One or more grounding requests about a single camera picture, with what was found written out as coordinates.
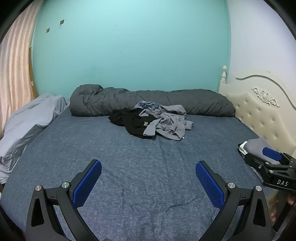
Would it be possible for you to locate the blue-grey patterned garment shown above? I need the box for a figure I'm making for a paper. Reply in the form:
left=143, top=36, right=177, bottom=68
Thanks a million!
left=134, top=101, right=162, bottom=111

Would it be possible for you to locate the light grey quilted garment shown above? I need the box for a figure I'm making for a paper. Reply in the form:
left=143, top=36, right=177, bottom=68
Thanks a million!
left=133, top=104, right=194, bottom=141

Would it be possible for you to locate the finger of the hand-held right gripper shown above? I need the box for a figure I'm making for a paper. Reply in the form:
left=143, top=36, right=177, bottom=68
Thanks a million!
left=245, top=152, right=282, bottom=173
left=262, top=147, right=296, bottom=163

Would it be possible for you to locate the black garment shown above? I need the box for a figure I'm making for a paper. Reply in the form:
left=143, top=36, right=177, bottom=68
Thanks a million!
left=109, top=108, right=158, bottom=139

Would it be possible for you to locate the cream tufted headboard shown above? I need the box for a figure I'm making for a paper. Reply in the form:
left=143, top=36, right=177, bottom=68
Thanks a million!
left=218, top=65, right=296, bottom=160

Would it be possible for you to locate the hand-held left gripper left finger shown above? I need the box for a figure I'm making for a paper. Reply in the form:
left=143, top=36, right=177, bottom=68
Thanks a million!
left=26, top=159, right=102, bottom=241

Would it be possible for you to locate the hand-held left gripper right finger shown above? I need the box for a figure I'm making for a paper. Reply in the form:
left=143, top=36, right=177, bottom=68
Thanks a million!
left=195, top=161, right=275, bottom=241

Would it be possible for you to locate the white garment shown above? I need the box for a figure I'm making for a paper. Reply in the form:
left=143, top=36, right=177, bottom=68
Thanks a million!
left=238, top=142, right=250, bottom=155

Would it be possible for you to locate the pink curtain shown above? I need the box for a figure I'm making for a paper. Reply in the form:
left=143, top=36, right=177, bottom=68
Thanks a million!
left=0, top=0, right=44, bottom=137

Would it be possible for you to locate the light grey pillow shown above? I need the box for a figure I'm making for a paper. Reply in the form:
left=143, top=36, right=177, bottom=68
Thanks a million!
left=0, top=93, right=70, bottom=183

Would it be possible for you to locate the wooden board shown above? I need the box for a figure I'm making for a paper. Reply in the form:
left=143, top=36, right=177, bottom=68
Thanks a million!
left=28, top=47, right=39, bottom=98

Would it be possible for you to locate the blue bed sheet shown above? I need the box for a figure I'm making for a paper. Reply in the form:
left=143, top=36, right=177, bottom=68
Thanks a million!
left=0, top=109, right=278, bottom=241

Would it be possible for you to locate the dark grey duvet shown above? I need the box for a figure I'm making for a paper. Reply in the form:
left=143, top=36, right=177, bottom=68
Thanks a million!
left=70, top=85, right=236, bottom=117

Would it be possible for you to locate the person's right hand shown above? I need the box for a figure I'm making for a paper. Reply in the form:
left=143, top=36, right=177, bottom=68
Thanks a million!
left=269, top=193, right=296, bottom=223

